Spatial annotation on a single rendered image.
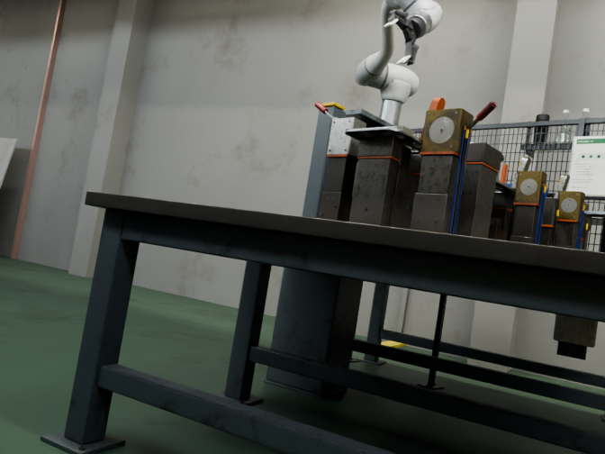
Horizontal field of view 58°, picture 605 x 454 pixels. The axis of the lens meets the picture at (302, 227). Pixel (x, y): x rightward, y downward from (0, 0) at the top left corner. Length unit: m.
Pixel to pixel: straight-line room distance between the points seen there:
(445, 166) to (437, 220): 0.14
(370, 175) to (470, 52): 3.85
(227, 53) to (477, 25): 2.74
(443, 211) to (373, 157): 0.27
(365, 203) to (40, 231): 6.71
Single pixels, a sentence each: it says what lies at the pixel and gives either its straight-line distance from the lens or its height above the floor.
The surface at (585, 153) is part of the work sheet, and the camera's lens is 3.11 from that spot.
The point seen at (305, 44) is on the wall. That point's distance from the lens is 5.98.
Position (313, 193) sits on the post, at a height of 0.84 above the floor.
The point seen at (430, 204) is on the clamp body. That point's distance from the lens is 1.47.
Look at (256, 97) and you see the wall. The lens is 6.06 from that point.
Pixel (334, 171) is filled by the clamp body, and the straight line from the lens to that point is 1.70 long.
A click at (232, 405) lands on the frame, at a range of 1.39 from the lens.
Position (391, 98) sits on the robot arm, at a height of 1.46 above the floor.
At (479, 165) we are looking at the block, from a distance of 1.68.
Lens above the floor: 0.60
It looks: 3 degrees up
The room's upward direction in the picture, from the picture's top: 9 degrees clockwise
